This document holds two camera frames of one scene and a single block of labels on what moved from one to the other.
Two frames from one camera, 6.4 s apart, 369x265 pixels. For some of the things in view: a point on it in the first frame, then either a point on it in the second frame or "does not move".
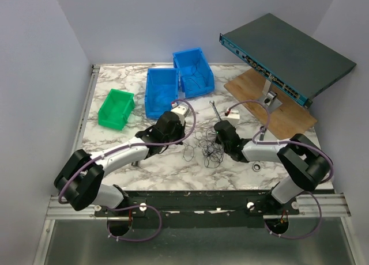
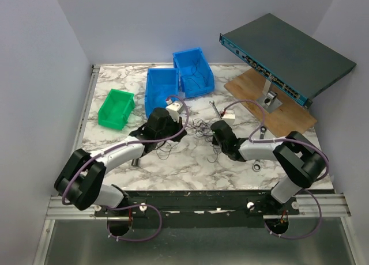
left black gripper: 181,128 does not move
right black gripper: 217,139 does not move
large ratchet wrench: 257,166 does not move
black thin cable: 212,151 to 202,128
